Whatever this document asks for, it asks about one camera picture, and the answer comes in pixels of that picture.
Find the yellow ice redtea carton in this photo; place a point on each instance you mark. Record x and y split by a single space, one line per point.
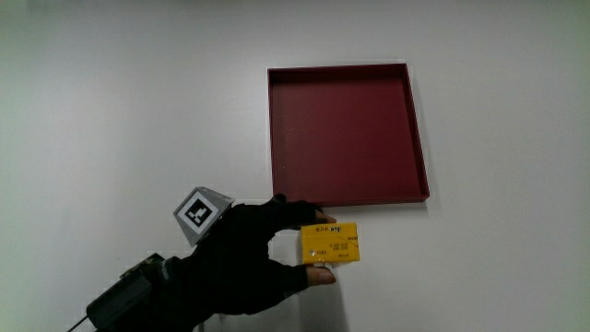
330 243

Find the person's left hand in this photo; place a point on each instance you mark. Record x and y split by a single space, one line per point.
235 258

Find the black wrist sensor box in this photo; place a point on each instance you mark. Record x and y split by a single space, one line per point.
123 297

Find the dark red square tray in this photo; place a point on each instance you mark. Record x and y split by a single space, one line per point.
345 138

